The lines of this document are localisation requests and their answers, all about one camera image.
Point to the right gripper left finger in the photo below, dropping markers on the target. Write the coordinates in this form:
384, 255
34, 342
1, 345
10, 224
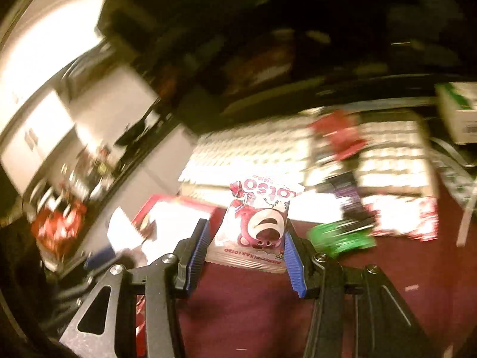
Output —
105, 324

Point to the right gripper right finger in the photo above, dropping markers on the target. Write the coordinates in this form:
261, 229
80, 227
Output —
384, 325

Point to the green candy wrapper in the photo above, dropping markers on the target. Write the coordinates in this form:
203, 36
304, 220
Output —
341, 237

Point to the large red snack packet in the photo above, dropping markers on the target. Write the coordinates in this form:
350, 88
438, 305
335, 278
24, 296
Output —
404, 216

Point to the white pink Lotso packet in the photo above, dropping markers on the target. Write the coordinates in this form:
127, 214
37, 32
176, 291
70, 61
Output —
252, 232

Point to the red white tray box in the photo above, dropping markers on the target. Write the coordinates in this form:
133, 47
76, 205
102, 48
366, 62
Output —
159, 226

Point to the white mechanical keyboard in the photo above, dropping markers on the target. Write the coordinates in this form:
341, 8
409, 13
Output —
393, 160

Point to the small red packet on keyboard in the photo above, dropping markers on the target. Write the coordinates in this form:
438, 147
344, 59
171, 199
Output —
341, 132

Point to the white green medicine box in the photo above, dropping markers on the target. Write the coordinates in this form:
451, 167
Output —
456, 102

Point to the black computer monitor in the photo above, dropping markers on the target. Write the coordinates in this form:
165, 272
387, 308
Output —
220, 62

